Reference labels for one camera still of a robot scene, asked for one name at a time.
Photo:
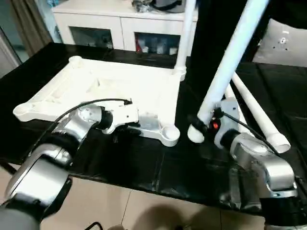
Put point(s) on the white plastic table top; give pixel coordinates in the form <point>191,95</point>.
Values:
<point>96,79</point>

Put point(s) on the white plastic table leg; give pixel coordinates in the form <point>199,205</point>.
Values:
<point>230,52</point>
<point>254,103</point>
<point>230,92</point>
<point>184,36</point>

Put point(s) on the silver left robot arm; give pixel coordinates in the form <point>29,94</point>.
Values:
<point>48,163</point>

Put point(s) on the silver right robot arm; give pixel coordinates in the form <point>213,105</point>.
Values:
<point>259,158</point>

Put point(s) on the black case with gold label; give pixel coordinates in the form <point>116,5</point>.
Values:
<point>211,28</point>

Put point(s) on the black mat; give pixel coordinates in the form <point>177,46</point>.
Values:
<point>36,72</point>

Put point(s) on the grey pillow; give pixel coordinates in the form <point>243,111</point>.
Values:
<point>283,43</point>

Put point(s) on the white glass-door cabinet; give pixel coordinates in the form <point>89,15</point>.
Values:
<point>96,21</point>

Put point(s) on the brown curtain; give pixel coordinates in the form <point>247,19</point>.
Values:
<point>28,24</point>

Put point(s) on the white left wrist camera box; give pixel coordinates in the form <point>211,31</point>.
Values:
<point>122,112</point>

